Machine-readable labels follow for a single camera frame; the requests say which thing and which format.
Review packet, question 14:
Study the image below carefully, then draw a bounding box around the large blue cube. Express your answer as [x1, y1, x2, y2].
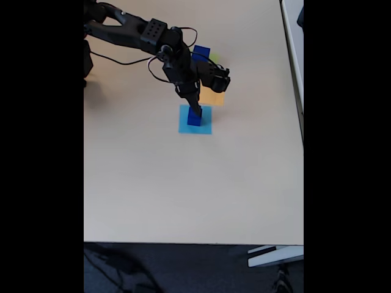
[191, 45, 211, 63]

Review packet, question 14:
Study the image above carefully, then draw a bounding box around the orange paper square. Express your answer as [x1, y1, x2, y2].
[197, 86, 226, 107]

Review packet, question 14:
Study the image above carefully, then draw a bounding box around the light blue paper square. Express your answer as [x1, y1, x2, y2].
[178, 104, 213, 135]

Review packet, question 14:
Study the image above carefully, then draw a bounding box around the medium blue cube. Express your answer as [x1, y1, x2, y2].
[186, 107, 203, 127]

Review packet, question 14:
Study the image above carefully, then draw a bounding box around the white neighbouring table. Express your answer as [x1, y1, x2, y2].
[279, 0, 304, 144]

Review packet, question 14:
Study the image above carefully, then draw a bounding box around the white table foot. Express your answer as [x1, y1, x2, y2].
[247, 245, 304, 269]

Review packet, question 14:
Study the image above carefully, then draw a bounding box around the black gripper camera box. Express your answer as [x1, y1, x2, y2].
[196, 60, 232, 93]

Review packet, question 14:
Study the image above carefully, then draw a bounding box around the black floor cable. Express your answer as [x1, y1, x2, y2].
[84, 244, 161, 293]

